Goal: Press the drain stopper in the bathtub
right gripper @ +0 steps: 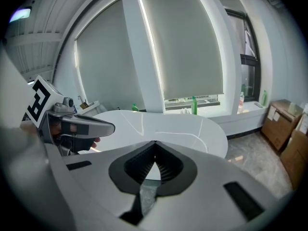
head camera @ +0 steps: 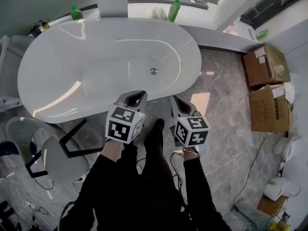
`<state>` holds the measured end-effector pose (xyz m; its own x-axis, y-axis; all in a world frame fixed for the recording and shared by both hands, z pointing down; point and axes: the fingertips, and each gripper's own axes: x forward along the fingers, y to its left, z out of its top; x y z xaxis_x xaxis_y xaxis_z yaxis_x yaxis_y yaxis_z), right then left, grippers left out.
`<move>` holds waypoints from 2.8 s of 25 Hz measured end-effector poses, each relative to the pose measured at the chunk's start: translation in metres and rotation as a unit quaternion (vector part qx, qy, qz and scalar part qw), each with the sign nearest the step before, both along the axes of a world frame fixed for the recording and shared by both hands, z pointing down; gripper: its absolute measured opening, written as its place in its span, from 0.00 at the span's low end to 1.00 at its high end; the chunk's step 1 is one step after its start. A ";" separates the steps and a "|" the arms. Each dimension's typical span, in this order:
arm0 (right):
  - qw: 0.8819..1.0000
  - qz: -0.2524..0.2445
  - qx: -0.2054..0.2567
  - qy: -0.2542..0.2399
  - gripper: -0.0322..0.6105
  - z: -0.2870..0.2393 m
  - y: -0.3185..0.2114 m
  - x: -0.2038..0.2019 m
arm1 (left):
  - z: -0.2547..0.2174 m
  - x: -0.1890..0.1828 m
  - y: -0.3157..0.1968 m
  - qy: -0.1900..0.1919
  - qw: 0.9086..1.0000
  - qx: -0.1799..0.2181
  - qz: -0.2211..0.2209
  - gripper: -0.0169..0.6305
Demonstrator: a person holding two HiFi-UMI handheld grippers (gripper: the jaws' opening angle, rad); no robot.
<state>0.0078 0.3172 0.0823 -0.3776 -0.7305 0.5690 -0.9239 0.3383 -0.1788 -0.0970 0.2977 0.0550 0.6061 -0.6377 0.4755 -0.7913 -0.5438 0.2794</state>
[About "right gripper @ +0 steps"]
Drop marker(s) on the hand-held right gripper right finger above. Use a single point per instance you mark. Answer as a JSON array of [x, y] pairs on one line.
[[204, 189]]

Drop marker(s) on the black window frame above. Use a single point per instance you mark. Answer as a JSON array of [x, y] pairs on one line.
[[256, 64]]

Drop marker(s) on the wide grey roller blind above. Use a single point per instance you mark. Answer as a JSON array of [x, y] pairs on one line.
[[185, 44], [108, 56]]

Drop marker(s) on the plain cardboard box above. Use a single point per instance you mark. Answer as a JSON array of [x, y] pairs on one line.
[[279, 126]]

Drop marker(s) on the person's left hand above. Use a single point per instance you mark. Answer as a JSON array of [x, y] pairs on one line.
[[96, 143]]

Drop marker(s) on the squat green plastic bottle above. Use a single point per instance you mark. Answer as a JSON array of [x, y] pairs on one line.
[[135, 107]]

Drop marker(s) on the clear water bottle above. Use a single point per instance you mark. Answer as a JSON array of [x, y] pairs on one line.
[[241, 103]]

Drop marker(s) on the ceiling light panel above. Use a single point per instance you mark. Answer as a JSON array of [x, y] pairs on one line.
[[21, 14]]

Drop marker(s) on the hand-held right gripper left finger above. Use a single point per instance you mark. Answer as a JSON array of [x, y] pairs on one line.
[[96, 189]]

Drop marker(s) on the grey remote control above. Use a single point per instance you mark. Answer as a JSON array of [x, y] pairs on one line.
[[259, 104]]

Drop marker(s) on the white sink basin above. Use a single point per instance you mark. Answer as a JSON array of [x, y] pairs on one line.
[[96, 107]]

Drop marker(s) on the white window ledge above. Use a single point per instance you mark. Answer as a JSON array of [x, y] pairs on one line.
[[240, 120]]

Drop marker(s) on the cardboard box with white label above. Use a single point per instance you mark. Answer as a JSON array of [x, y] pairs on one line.
[[297, 157]]

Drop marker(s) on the white carton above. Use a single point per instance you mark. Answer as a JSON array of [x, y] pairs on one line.
[[302, 123]]

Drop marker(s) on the white bathtub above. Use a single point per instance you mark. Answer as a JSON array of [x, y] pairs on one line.
[[168, 129]]

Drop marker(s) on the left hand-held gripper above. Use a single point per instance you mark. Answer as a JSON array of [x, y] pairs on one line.
[[39, 100]]

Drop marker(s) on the tall green plastic bottle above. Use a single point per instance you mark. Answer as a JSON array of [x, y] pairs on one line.
[[194, 106], [264, 98]]

